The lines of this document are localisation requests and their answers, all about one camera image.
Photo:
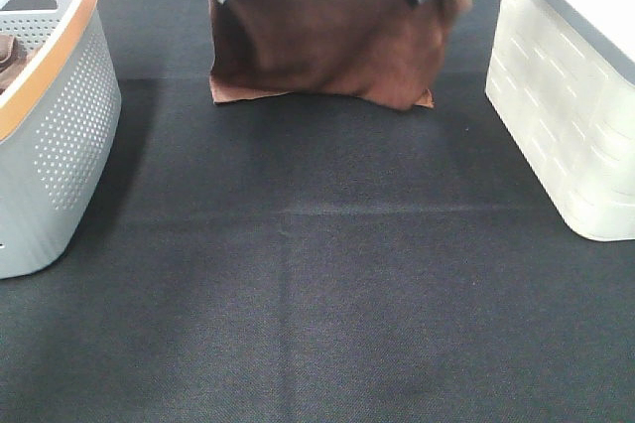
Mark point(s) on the brown towel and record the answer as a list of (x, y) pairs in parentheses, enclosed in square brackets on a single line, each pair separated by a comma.
[(388, 52), (13, 59)]

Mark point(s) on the brown towel in basket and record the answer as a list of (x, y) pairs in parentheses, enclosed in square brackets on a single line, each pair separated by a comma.
[(13, 59)]

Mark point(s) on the white plastic storage box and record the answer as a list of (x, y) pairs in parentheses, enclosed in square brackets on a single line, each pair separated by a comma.
[(561, 78)]

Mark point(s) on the grey basket with orange rim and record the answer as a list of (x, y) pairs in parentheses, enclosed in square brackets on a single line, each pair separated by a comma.
[(58, 121)]

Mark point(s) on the black table cloth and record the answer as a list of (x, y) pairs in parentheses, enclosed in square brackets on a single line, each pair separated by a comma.
[(315, 259)]

